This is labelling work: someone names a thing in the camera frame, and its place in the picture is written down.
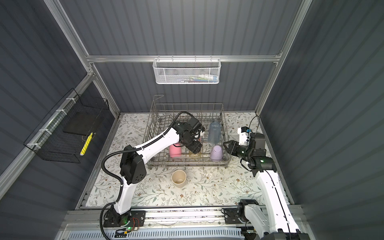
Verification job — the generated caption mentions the black corrugated cable hose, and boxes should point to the black corrugated cable hose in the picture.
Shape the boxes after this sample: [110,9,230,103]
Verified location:
[98,111,194,240]

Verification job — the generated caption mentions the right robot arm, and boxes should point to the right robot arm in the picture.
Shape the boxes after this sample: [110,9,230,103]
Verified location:
[223,127,310,240]

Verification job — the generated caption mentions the white vented strip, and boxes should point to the white vented strip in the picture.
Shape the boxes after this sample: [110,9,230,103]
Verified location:
[67,227,245,240]

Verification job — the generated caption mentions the purple cup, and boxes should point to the purple cup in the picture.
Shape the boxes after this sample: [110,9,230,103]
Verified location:
[210,145,224,162]

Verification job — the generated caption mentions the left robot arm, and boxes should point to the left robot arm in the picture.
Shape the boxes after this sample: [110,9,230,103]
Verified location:
[102,112,205,215]

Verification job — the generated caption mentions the grey wire dish rack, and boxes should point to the grey wire dish rack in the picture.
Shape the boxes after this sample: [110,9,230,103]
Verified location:
[142,94,232,169]

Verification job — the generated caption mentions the beige cup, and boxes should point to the beige cup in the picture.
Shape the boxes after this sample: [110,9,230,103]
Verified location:
[171,170,187,188]

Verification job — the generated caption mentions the items in white basket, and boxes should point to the items in white basket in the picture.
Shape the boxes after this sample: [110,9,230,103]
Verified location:
[177,74,219,84]

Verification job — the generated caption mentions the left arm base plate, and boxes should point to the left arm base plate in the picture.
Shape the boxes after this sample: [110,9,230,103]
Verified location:
[103,209,147,228]

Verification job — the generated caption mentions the black wire wall basket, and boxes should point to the black wire wall basket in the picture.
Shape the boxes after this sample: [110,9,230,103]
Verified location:
[24,90,110,164]

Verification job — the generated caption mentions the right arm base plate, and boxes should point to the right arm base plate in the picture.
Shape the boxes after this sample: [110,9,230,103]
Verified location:
[221,208,248,225]

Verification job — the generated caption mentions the white mesh wall basket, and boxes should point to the white mesh wall basket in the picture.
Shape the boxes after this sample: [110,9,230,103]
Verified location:
[153,58,222,85]

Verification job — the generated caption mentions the yellow brush in basket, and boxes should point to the yellow brush in basket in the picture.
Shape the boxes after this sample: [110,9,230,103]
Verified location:
[80,133,94,156]

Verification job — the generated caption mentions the blue-grey transparent cup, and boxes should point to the blue-grey transparent cup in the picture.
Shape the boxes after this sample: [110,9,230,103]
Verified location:
[208,121,221,145]

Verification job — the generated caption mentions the yellow transparent cup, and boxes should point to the yellow transparent cup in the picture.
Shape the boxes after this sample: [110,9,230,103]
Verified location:
[189,151,201,158]

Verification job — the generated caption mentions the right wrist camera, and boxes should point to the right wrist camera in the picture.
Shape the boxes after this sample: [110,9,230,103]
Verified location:
[237,126,252,146]

